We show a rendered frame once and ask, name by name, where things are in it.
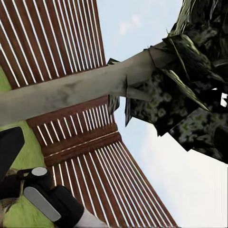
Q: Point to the tree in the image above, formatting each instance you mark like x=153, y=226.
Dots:
x=176, y=85

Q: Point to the wicker basket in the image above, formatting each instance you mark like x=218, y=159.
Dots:
x=7, y=203

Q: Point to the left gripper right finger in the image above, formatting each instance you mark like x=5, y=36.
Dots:
x=220, y=141

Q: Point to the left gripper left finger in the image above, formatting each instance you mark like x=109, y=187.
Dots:
x=11, y=142

